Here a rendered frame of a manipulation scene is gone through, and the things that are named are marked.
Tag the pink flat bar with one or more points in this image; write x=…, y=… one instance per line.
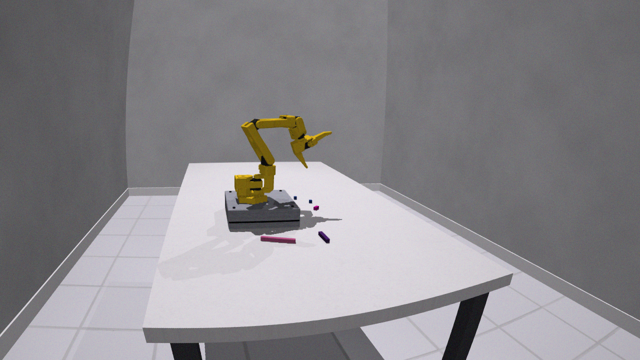
x=278, y=239

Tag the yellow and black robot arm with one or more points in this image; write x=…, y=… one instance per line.
x=250, y=188

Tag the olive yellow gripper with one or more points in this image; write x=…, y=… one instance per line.
x=300, y=145

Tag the dark purple rod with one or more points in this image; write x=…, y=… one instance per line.
x=323, y=236

